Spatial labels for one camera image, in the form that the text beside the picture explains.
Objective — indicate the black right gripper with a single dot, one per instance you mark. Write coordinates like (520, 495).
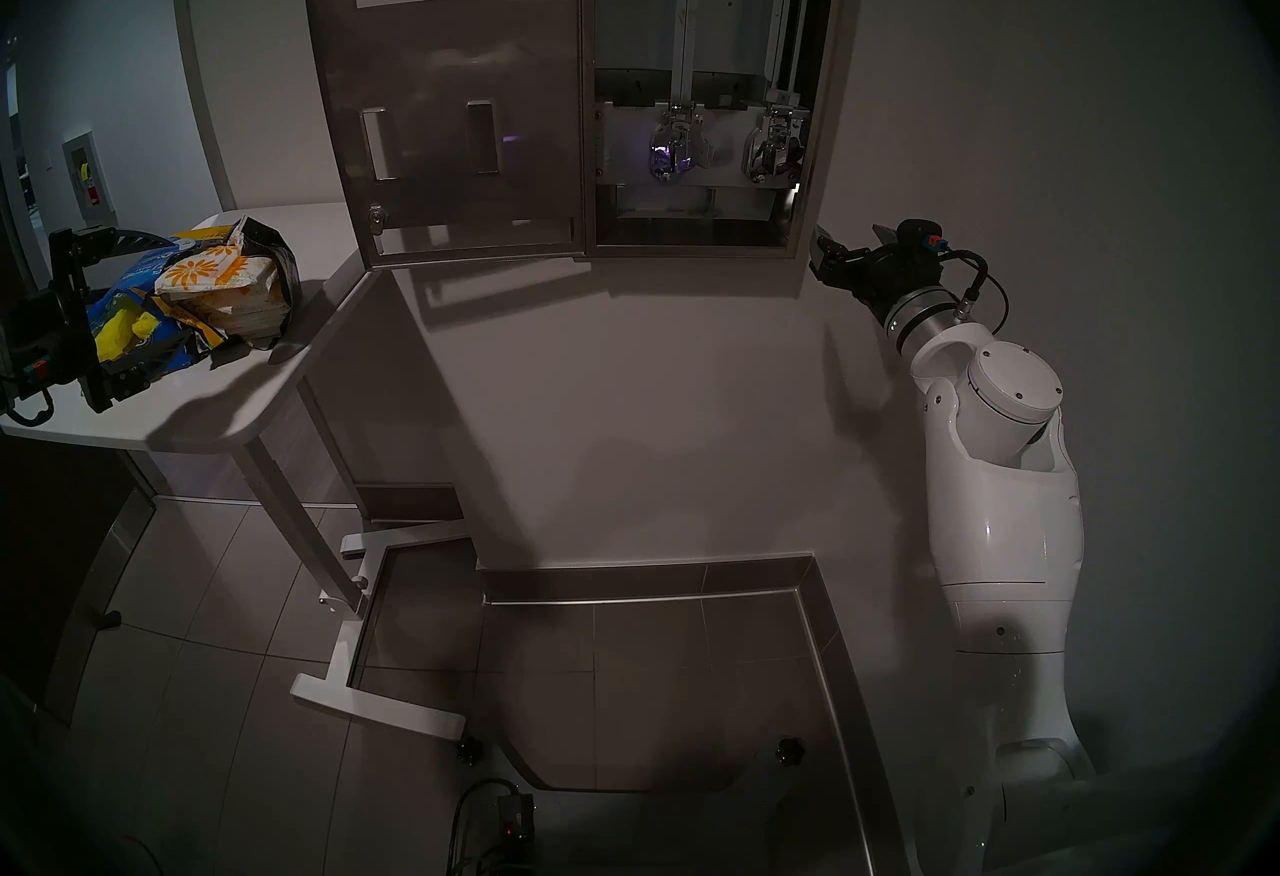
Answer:
(890, 279)

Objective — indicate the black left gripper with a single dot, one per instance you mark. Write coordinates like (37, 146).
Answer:
(60, 334)

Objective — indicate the stainless steel wall dispenser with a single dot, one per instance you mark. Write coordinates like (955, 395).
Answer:
(430, 84)

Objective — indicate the dark robot base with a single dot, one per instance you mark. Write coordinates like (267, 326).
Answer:
(660, 824)

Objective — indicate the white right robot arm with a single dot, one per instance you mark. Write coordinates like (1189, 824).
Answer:
(1000, 524)

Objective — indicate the blue yellow pad package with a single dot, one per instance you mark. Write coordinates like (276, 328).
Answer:
(150, 269)

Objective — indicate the orange floral pad package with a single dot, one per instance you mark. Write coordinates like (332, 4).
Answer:
(215, 274)

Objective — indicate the white table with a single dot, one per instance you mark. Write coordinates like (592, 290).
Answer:
(250, 384)

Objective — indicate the black pad package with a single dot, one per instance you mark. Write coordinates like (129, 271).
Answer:
(275, 249)

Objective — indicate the black star knob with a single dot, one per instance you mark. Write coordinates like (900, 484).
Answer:
(470, 750)
(790, 751)

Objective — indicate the black box red light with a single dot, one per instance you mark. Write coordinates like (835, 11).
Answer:
(514, 819)

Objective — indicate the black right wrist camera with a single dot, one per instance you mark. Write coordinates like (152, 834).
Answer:
(920, 239)

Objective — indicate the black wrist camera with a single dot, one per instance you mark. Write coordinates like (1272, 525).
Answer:
(920, 239)
(28, 369)

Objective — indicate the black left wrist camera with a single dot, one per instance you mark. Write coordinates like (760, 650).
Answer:
(28, 369)

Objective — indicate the grey wall alarm box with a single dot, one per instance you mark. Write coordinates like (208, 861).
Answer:
(90, 179)

